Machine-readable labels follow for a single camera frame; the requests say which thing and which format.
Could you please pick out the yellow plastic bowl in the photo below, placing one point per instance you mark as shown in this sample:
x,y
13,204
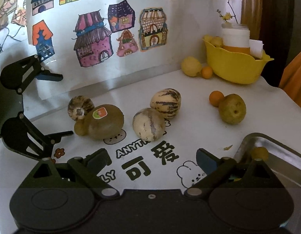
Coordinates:
x,y
235,64

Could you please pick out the golden kiwi with sticker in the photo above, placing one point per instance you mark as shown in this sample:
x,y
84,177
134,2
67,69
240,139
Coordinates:
x,y
109,126

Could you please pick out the brown wooden frame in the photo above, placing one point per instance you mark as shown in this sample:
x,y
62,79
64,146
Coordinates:
x,y
251,4

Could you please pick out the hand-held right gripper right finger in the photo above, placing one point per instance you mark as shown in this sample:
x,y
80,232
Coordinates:
x,y
204,160

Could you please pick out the yellow flower twig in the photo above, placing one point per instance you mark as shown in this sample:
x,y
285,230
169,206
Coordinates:
x,y
227,15

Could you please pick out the small orange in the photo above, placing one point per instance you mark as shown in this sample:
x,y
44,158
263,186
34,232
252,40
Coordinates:
x,y
215,98
206,72

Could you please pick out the small brown fruit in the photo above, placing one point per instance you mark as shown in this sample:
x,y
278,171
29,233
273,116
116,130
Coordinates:
x,y
80,128

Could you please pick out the striped pepino melon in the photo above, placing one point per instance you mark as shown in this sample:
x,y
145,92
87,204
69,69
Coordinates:
x,y
148,124
165,103
77,103

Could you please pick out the white paper napkin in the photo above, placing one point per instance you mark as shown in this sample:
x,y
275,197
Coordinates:
x,y
256,48

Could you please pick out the yellow pear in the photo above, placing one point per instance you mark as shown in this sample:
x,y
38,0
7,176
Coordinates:
x,y
216,41

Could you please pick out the house drawings wall poster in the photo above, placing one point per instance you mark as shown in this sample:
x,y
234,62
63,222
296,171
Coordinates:
x,y
67,17

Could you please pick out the green brown pear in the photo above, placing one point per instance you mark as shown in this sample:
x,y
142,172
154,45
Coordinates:
x,y
232,109

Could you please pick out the glass jar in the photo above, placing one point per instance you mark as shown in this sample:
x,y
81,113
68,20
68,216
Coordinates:
x,y
234,26

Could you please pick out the yellow lemon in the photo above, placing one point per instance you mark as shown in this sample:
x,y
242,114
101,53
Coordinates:
x,y
191,65

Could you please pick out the colourful wall poster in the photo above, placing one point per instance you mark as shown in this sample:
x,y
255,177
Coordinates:
x,y
9,9

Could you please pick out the metal tray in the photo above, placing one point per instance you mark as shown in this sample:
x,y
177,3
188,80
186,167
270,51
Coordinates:
x,y
286,156

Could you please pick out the small yellow scrap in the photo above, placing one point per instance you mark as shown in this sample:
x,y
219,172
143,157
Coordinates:
x,y
228,147

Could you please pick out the white printed tablecloth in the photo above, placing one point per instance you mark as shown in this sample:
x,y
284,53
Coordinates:
x,y
189,131

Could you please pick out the orange cloth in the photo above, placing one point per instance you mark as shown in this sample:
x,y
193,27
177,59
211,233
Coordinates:
x,y
295,78

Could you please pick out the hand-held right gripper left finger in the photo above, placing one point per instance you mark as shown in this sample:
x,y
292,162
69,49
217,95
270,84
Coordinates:
x,y
98,159

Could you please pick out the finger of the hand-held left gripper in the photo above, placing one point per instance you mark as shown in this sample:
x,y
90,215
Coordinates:
x,y
50,77
53,139

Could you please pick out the white and orange cup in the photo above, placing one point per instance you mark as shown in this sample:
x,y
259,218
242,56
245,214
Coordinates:
x,y
235,40

